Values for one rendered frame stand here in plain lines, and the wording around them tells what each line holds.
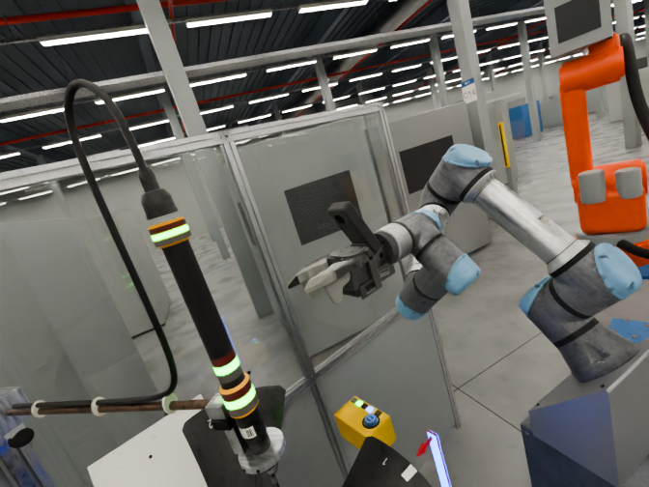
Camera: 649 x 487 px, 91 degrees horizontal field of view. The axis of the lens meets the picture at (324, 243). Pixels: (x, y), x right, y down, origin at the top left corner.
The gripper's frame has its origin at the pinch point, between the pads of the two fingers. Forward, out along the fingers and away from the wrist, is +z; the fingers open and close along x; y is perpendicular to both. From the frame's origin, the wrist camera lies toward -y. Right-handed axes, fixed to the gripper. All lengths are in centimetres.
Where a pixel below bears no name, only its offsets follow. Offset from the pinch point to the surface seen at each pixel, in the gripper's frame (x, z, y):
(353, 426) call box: 28, -16, 59
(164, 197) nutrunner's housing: -2.1, 14.9, -18.4
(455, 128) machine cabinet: 200, -403, -12
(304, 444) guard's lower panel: 70, -14, 92
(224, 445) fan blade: 16.4, 18.3, 28.2
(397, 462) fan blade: 0.9, -8.7, 46.8
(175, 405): 9.0, 22.8, 11.4
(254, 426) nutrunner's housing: -2.2, 15.5, 15.0
